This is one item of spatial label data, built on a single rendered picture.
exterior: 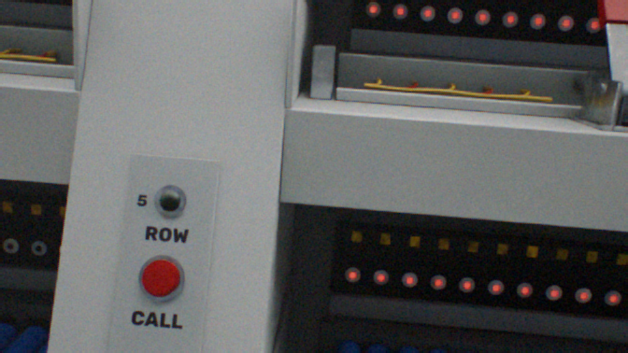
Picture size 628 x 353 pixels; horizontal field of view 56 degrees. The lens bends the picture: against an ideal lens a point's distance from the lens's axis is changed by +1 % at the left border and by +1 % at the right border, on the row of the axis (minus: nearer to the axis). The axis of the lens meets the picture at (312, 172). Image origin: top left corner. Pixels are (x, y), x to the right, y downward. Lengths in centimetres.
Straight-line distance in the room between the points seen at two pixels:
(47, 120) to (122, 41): 5
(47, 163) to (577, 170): 25
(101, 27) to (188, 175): 8
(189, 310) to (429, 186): 12
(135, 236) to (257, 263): 6
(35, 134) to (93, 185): 4
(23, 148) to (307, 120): 13
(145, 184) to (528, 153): 17
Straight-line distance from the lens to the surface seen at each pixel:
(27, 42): 39
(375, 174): 28
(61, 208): 46
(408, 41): 46
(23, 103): 31
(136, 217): 28
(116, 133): 28
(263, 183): 27
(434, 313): 45
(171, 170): 27
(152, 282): 27
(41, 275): 48
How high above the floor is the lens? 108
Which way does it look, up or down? 6 degrees up
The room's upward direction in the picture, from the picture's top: 5 degrees clockwise
